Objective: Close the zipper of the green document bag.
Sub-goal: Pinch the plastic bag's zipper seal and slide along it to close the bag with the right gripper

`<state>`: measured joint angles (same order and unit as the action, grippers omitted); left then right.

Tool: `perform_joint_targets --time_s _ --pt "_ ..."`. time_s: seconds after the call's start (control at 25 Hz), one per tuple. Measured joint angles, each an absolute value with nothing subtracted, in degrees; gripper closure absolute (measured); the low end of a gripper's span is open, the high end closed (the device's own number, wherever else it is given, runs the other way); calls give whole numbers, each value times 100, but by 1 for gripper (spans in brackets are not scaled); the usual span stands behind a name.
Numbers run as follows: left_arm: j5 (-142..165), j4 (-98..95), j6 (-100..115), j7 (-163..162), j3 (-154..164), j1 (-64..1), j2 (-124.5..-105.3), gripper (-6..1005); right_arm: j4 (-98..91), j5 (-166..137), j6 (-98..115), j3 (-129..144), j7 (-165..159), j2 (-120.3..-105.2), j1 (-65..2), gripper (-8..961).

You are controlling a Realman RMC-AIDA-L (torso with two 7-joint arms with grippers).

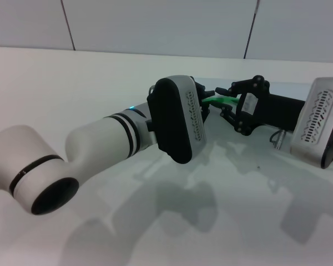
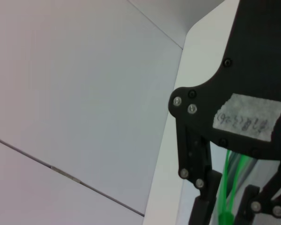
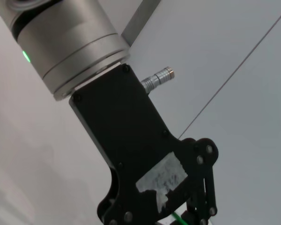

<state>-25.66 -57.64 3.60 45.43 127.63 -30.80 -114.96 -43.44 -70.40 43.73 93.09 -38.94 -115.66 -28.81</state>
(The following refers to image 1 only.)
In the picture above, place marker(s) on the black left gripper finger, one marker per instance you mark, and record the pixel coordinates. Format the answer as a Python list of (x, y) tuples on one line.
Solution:
[(205, 112), (202, 88)]

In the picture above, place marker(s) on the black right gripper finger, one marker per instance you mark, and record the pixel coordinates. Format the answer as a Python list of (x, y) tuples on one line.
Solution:
[(234, 120), (252, 86)]

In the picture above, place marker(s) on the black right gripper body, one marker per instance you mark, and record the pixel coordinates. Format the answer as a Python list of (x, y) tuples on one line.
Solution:
[(280, 110)]

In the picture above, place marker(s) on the clear document bag green zip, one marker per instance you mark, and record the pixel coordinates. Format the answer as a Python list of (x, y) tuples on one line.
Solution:
[(219, 100)]

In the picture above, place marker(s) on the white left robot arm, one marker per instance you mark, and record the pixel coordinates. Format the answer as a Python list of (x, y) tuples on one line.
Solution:
[(100, 138)]

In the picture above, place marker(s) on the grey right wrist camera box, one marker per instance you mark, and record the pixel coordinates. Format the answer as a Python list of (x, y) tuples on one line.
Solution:
[(313, 119)]

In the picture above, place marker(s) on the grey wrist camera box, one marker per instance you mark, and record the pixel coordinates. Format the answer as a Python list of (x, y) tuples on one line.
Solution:
[(313, 119), (172, 122)]

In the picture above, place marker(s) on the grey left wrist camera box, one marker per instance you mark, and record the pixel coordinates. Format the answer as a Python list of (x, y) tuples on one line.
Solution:
[(172, 122)]

